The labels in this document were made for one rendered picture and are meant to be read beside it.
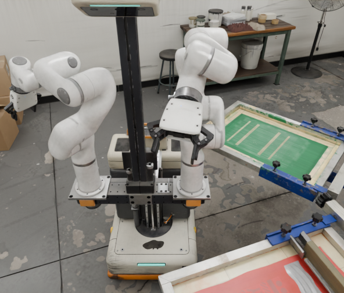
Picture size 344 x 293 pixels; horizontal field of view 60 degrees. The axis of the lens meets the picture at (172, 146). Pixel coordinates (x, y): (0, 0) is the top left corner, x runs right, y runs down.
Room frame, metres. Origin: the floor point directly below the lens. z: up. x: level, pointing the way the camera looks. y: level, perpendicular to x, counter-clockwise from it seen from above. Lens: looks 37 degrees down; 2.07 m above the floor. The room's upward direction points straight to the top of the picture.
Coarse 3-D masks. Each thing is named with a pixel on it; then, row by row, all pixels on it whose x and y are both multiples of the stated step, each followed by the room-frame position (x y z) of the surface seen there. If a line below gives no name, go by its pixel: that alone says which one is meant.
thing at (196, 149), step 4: (204, 140) 0.58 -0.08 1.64; (208, 140) 0.58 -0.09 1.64; (196, 144) 0.56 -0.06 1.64; (204, 144) 0.57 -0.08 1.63; (196, 148) 0.56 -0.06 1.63; (200, 148) 0.57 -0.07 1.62; (192, 152) 0.54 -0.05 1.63; (196, 152) 0.55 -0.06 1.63; (192, 156) 0.53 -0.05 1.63; (196, 156) 0.54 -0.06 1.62; (192, 160) 0.53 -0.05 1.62; (192, 164) 0.54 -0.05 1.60
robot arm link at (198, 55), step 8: (192, 48) 0.72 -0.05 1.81; (200, 48) 0.72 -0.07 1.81; (208, 48) 0.73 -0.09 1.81; (184, 56) 0.74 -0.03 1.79; (192, 56) 0.71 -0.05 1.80; (200, 56) 0.71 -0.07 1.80; (208, 56) 0.71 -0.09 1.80; (184, 64) 0.74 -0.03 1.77; (192, 64) 0.71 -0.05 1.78; (200, 64) 0.71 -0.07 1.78; (208, 64) 0.71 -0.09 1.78; (184, 72) 0.74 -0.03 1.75; (192, 72) 0.73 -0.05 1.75; (200, 72) 0.72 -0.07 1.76; (184, 80) 0.73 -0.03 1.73; (192, 80) 0.72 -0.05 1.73; (200, 80) 0.73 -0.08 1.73; (176, 88) 0.72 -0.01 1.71; (200, 88) 0.71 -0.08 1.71
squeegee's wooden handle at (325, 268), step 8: (304, 248) 0.69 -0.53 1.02; (312, 248) 0.67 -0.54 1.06; (304, 256) 0.68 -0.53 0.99; (312, 256) 0.66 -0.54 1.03; (320, 256) 0.63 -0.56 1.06; (312, 264) 0.64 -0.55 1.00; (320, 264) 0.62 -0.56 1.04; (328, 264) 0.60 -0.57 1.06; (320, 272) 0.60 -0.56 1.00; (328, 272) 0.58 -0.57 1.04; (336, 272) 0.57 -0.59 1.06; (328, 280) 0.57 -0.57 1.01; (336, 280) 0.55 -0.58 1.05; (336, 288) 0.53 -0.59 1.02
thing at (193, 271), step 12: (324, 228) 0.81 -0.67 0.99; (264, 240) 0.75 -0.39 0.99; (336, 240) 0.75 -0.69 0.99; (228, 252) 0.70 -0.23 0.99; (240, 252) 0.70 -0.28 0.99; (252, 252) 0.70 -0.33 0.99; (264, 252) 0.72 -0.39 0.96; (204, 264) 0.65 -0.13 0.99; (216, 264) 0.65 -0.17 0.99; (228, 264) 0.66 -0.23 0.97; (168, 276) 0.60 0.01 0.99; (180, 276) 0.60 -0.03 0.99; (192, 276) 0.61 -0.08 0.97; (168, 288) 0.55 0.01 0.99
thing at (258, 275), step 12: (324, 252) 0.72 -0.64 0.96; (276, 264) 0.67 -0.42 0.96; (300, 264) 0.67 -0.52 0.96; (240, 276) 0.62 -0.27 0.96; (252, 276) 0.62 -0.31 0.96; (264, 276) 0.62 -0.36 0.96; (276, 276) 0.62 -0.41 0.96; (288, 276) 0.62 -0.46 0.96; (312, 276) 0.62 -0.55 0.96; (216, 288) 0.57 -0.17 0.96; (228, 288) 0.57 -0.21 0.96; (240, 288) 0.57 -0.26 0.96; (288, 288) 0.57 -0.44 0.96; (324, 288) 0.57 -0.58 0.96
